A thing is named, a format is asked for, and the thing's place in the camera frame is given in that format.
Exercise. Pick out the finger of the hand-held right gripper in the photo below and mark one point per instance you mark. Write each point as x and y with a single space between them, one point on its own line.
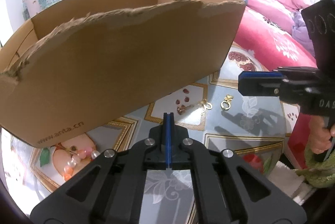
293 71
257 88

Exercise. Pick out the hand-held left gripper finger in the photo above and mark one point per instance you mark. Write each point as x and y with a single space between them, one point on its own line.
171 145
166 145

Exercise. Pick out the gold flower earring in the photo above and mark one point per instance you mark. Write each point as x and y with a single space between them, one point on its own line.
204 105

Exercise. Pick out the brown cardboard box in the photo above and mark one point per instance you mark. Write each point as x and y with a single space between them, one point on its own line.
104 69

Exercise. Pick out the person's right forearm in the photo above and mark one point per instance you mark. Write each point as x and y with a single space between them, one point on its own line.
319 171

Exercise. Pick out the person's right hand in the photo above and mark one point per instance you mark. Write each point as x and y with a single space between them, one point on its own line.
318 137

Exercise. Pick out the purple cloth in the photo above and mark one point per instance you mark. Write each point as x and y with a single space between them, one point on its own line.
301 30

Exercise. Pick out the fruit print tablecloth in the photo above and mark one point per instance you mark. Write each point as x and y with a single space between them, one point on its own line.
230 122

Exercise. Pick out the red flat object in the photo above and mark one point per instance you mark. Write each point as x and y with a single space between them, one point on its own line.
298 140

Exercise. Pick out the white towel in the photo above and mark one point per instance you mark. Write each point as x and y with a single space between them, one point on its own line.
285 177

